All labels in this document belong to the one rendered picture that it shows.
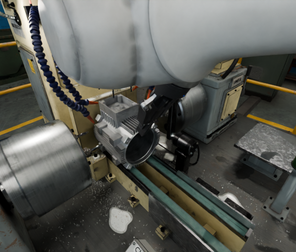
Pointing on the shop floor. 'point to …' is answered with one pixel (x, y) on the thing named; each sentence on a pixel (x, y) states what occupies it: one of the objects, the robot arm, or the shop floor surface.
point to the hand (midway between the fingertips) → (144, 125)
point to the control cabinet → (266, 74)
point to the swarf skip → (0, 59)
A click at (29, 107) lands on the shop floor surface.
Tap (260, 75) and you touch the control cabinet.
